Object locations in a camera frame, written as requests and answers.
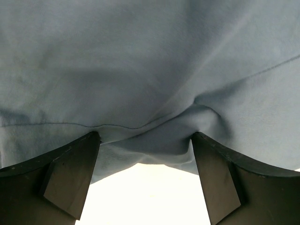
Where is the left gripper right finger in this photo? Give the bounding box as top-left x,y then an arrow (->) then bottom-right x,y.
191,132 -> 300,225

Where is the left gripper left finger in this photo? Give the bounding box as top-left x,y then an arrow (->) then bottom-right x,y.
0,132 -> 101,225

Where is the grey-blue t shirt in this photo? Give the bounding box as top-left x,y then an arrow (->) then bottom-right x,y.
0,0 -> 300,182

